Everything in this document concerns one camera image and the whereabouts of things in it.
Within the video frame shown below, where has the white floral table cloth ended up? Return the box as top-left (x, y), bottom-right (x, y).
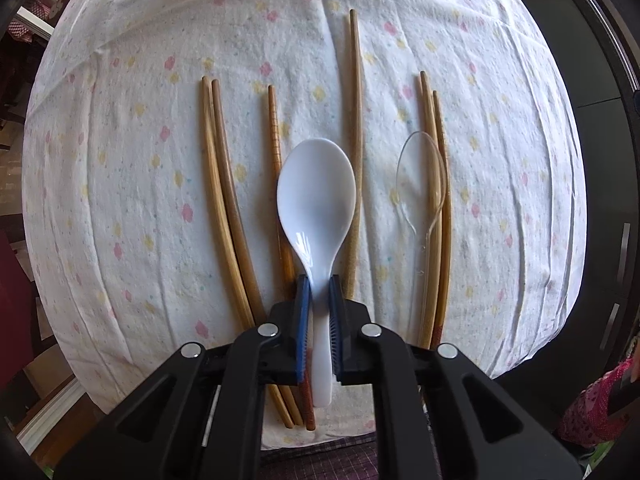
top-left (21, 0), bottom-right (587, 449)

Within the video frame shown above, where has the clear plastic spoon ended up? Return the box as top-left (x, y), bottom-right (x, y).
top-left (396, 131), bottom-right (448, 333)

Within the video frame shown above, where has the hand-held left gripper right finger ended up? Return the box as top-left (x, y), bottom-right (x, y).
top-left (327, 274), bottom-right (584, 480)

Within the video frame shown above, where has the red checkered apron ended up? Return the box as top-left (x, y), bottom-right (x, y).
top-left (9, 0), bottom-right (68, 43)

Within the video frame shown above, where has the pink patterned clothing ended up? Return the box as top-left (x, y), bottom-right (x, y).
top-left (556, 346), bottom-right (640, 447)

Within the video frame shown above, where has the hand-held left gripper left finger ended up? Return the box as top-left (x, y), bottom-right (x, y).
top-left (52, 275), bottom-right (314, 480)

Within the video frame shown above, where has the ridged red-tipped wooden chopstick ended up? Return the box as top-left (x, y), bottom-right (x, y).
top-left (345, 9), bottom-right (365, 302)
top-left (267, 85), bottom-right (317, 432)

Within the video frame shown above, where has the purple plaid cloth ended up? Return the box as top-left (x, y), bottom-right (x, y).
top-left (259, 432), bottom-right (382, 480)

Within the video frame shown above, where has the plain light bamboo chopstick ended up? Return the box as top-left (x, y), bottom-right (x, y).
top-left (211, 79), bottom-right (305, 426)
top-left (201, 76), bottom-right (296, 430)

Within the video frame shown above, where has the brown bamboo chopstick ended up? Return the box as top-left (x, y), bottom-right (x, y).
top-left (419, 71), bottom-right (442, 350)
top-left (431, 90), bottom-right (453, 343)

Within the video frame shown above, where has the white plastic soup spoon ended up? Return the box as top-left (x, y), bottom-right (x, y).
top-left (276, 138), bottom-right (359, 408)

